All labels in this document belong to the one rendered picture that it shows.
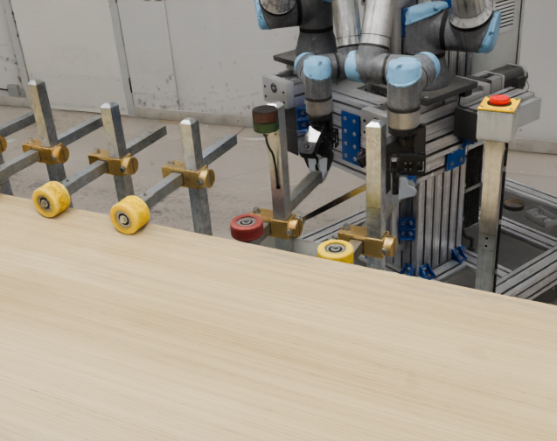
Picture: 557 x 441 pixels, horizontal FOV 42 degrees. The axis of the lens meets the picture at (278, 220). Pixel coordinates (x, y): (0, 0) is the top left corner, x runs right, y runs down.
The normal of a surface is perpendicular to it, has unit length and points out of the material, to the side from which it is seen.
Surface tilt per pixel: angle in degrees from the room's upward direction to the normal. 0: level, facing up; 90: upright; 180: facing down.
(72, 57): 90
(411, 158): 90
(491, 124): 90
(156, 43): 90
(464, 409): 0
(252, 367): 0
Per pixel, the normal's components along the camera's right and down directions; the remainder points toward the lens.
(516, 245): -0.07, -0.88
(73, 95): -0.38, 0.46
